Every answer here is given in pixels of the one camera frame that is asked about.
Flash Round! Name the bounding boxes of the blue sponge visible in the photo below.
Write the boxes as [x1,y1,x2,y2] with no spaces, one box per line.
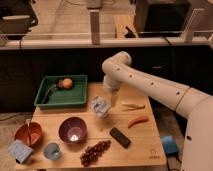
[9,140,33,164]

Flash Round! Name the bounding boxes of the bunch of dark grapes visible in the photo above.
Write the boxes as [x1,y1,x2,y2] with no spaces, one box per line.
[80,140,111,167]

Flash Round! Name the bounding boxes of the orange carrot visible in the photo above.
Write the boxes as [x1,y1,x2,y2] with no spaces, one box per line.
[128,116,149,129]

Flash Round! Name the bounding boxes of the blue object on floor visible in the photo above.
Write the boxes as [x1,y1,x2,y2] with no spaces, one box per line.
[161,136,179,155]

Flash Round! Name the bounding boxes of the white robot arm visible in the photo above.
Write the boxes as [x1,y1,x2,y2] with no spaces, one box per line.
[102,51,213,171]

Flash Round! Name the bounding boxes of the grey metal post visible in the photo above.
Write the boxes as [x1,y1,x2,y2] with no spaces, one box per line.
[90,10,100,45]

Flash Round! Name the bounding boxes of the green plastic tray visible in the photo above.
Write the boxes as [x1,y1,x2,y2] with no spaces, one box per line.
[34,75,88,110]

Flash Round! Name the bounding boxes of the green bean pods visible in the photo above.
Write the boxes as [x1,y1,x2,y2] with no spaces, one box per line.
[122,103,145,111]

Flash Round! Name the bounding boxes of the purple bowl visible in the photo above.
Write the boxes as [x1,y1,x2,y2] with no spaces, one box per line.
[58,117,87,144]

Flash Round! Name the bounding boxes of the orange round fruit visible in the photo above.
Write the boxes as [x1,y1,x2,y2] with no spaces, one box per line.
[62,78,73,89]

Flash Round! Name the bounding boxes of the black box behind rail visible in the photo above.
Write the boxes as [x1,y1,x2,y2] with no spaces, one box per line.
[133,0,191,37]

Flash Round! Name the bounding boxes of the orange bowl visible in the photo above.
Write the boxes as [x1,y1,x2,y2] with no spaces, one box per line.
[14,122,42,148]

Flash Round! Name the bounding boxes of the black handled brush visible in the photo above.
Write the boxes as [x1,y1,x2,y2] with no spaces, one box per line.
[41,80,63,104]

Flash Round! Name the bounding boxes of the light blue cup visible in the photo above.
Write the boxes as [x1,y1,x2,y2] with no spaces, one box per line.
[43,143,61,161]

